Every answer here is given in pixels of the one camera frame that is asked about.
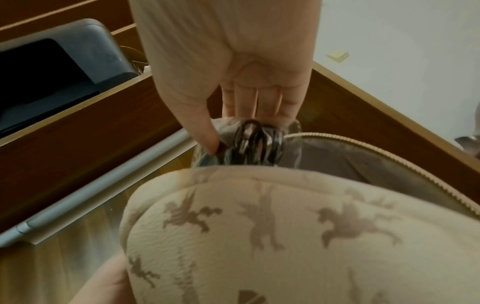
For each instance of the beige light switch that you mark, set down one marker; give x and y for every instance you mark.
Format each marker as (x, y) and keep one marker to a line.
(337, 56)

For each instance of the large black device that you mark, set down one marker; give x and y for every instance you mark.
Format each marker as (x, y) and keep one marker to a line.
(56, 74)

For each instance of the wooden shelf board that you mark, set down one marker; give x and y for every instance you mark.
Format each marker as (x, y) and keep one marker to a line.
(75, 142)

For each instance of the beige horse-print backpack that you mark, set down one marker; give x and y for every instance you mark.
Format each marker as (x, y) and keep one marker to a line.
(300, 237)

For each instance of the person's left hand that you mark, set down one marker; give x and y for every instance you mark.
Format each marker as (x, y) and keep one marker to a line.
(108, 285)

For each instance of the clear bag with dark contents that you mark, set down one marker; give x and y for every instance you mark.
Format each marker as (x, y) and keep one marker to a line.
(258, 142)

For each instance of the grey light bar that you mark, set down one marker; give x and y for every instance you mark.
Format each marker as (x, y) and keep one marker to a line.
(93, 190)

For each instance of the person's right hand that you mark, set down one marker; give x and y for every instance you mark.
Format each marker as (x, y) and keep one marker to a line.
(225, 44)

